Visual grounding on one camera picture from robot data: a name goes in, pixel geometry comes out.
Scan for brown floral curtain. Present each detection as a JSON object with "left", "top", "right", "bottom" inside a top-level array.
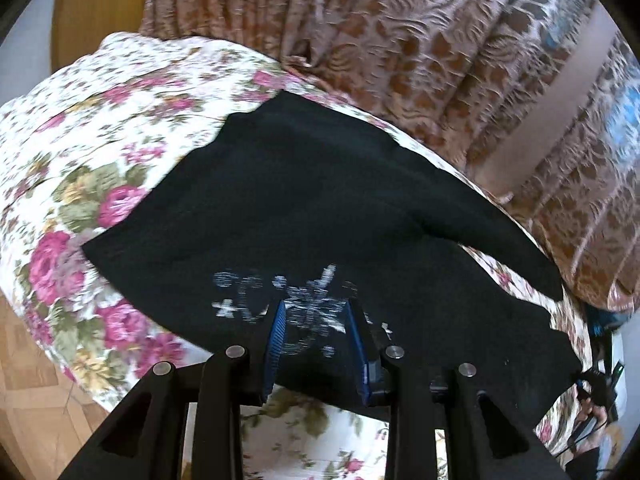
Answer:
[{"left": 141, "top": 0, "right": 639, "bottom": 311}]

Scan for wooden headboard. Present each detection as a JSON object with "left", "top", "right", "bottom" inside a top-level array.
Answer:
[{"left": 51, "top": 0, "right": 145, "bottom": 70}]

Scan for black pants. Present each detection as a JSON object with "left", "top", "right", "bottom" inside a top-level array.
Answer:
[{"left": 82, "top": 92, "right": 582, "bottom": 426}]

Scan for blue bag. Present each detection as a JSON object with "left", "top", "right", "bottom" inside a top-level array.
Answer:
[{"left": 585, "top": 304, "right": 628, "bottom": 362}]

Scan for floral quilted bedspread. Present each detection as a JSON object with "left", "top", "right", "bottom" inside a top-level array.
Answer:
[{"left": 1, "top": 32, "right": 592, "bottom": 479}]

